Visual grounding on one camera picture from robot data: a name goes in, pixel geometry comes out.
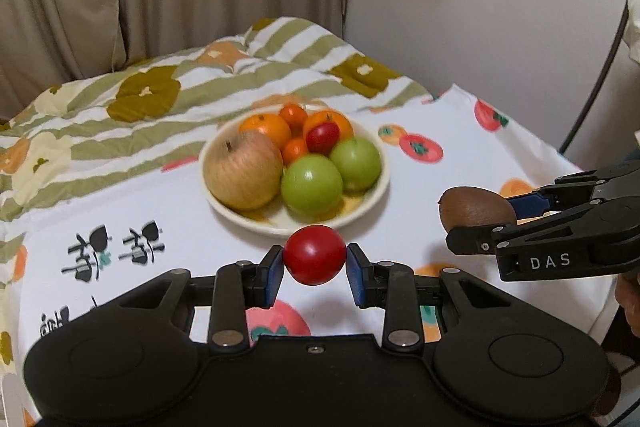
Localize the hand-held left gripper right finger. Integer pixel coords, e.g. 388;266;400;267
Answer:
346;243;507;354

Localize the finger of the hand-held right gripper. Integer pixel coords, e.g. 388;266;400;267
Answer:
445;196;640;259
504;158;640;219

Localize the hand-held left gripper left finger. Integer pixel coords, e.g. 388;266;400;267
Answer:
106;244;287;356

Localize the brown kiwi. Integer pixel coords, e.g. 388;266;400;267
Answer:
437;186;517;234

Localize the cream ceramic bowl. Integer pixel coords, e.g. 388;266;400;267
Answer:
198;103;391;239

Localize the front green apple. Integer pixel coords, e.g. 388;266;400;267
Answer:
280;155;345;218

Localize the green apple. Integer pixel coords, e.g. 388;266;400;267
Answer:
280;155;345;218
328;137;384;193

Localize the white fruit-print cloth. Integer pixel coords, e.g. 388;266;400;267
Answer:
0;82;617;383

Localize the yellow-red apple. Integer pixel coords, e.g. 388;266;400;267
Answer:
205;130;285;212

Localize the back green apple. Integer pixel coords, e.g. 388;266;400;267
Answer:
328;137;384;193

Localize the small orange tomato middle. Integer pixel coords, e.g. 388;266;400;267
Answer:
282;137;311;166

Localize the small red tomato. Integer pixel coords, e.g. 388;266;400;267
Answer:
305;122;341;154

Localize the orange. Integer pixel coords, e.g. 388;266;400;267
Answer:
302;110;355;154
238;113;293;152

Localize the small tangerine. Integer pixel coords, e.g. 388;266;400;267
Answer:
278;103;309;134

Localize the white garment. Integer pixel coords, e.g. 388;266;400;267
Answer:
622;0;640;60

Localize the floral striped quilt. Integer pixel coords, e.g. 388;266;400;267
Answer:
0;17;437;378

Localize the black cable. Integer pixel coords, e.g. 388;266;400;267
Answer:
559;0;634;154

